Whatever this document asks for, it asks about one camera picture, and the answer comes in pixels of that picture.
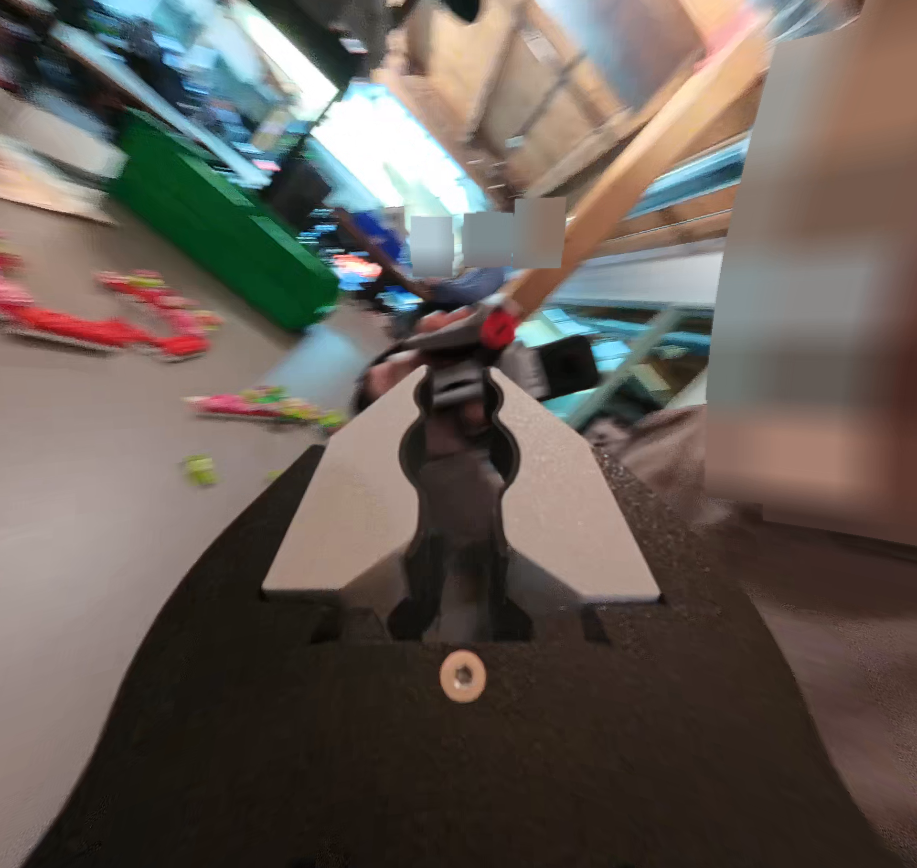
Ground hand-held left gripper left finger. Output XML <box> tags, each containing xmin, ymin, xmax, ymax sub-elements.
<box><xmin>261</xmin><ymin>365</ymin><xmax>432</xmax><ymax>593</ymax></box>

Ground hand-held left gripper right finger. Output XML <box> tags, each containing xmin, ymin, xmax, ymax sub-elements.
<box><xmin>487</xmin><ymin>368</ymin><xmax>661</xmax><ymax>605</ymax></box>

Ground small red flowered lego section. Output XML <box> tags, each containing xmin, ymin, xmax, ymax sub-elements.
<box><xmin>182</xmin><ymin>386</ymin><xmax>346</xmax><ymax>430</ymax></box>

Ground red lego strip pink flowers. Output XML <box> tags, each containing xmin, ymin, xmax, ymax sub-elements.
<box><xmin>0</xmin><ymin>298</ymin><xmax>212</xmax><ymax>364</ymax></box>

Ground person's right hand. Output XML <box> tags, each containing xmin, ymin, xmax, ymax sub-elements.
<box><xmin>354</xmin><ymin>305</ymin><xmax>480</xmax><ymax>414</ymax></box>

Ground wooden beam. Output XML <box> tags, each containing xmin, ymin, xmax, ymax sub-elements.
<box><xmin>501</xmin><ymin>15</ymin><xmax>771</xmax><ymax>317</ymax></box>

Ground person's grey-brown clothing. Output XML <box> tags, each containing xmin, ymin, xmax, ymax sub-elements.
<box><xmin>716</xmin><ymin>517</ymin><xmax>917</xmax><ymax>868</ymax></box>

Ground green box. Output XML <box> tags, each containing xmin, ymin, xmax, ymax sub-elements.
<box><xmin>107</xmin><ymin>108</ymin><xmax>341</xmax><ymax>332</ymax></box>

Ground teal metal frame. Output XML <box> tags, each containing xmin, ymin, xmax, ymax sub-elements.
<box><xmin>569</xmin><ymin>302</ymin><xmax>717</xmax><ymax>432</ymax></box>

